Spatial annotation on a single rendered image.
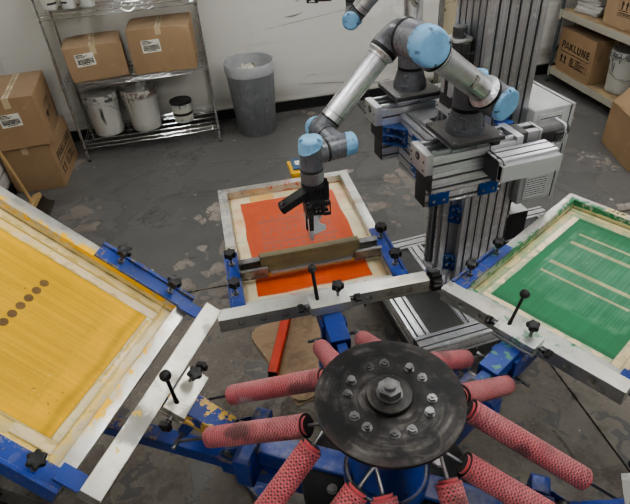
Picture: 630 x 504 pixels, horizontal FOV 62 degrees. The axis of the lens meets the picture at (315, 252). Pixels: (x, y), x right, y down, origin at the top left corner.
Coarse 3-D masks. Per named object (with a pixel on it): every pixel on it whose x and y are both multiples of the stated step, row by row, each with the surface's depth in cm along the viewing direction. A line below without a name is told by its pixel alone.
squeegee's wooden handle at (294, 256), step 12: (336, 240) 186; (348, 240) 186; (264, 252) 183; (276, 252) 183; (288, 252) 183; (300, 252) 184; (312, 252) 185; (324, 252) 186; (336, 252) 187; (348, 252) 188; (264, 264) 183; (276, 264) 185; (288, 264) 186; (300, 264) 187
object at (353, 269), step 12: (300, 204) 225; (336, 204) 224; (336, 216) 217; (348, 228) 210; (324, 240) 204; (336, 264) 192; (348, 264) 192; (360, 264) 192; (324, 276) 188; (336, 276) 187; (348, 276) 187; (360, 276) 186
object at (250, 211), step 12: (240, 204) 228; (252, 204) 228; (264, 204) 227; (276, 204) 227; (252, 216) 220; (252, 228) 214; (252, 240) 207; (252, 252) 201; (276, 276) 189; (288, 276) 189; (300, 276) 188; (264, 288) 184; (276, 288) 184; (288, 288) 184; (300, 288) 183
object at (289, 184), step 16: (336, 176) 236; (224, 192) 230; (240, 192) 231; (256, 192) 232; (272, 192) 234; (352, 192) 224; (224, 208) 220; (224, 224) 211; (368, 224) 205; (320, 288) 177
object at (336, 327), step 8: (336, 312) 161; (328, 320) 158; (336, 320) 158; (328, 328) 156; (336, 328) 156; (344, 328) 155; (328, 336) 155; (336, 336) 153; (344, 336) 153; (336, 344) 152
